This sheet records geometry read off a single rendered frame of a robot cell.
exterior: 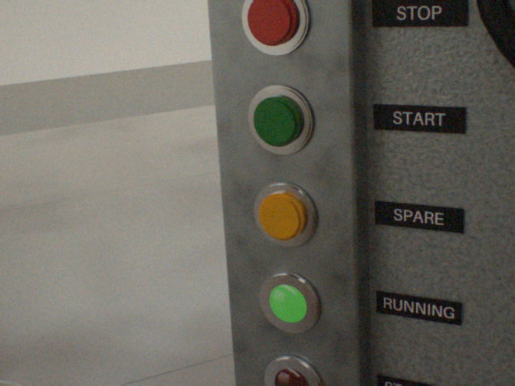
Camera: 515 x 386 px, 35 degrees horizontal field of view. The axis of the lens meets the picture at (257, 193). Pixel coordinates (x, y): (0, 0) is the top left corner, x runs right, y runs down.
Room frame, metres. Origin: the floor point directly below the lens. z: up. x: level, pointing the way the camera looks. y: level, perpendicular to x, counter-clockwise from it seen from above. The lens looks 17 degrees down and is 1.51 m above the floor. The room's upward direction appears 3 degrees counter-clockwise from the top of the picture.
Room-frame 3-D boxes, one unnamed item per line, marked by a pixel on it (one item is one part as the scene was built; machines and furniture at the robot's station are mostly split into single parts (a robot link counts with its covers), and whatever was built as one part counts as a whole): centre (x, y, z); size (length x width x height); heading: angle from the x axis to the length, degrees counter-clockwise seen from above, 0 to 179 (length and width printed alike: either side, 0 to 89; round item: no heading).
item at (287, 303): (0.41, -0.01, 1.33); 0.02 x 0.01 x 0.02; 62
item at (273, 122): (0.40, -0.01, 1.43); 0.03 x 0.01 x 0.03; 62
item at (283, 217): (0.40, -0.01, 1.38); 0.03 x 0.01 x 0.03; 62
